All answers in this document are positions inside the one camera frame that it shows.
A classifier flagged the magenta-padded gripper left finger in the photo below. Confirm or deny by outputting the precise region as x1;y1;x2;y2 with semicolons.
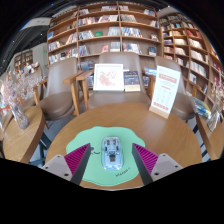
41;143;93;186

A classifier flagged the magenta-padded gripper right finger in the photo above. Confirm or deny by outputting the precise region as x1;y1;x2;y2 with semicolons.
131;143;184;186

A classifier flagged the green blob-shaped mouse pad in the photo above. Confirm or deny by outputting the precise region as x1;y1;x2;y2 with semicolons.
65;125;147;187

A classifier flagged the round wooden side table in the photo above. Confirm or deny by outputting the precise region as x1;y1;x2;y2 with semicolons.
195;113;224;161
1;105;47;164

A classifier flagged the glass vase with dried flowers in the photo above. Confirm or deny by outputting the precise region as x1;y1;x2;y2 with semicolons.
1;68;43;130
206;84;224;133

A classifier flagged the brown leather wooden armchair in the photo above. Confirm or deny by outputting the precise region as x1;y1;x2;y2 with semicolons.
63;51;153;109
33;57;83;122
146;55;198;123

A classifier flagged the stack of colourful books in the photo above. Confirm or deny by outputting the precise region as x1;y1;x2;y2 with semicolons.
192;96;212;119

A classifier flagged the white red sign, wooden base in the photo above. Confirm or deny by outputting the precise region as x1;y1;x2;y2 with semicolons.
148;65;181;120

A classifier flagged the dark standing book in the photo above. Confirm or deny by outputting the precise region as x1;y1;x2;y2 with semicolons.
123;70;142;93

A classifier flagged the stack of light blue books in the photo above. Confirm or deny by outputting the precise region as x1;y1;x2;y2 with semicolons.
143;67;158;77

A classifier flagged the white framed floral picture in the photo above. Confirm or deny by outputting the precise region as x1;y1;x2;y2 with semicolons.
92;63;125;92

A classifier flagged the distant wooden bookshelf unit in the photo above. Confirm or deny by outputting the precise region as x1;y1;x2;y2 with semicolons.
13;49;34;73

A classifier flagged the angled wooden bookshelf unit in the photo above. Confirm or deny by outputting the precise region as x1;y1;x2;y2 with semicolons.
158;11;224;111

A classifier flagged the wide wooden bookshelf unit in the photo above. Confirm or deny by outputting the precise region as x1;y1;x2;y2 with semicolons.
45;1;164;68

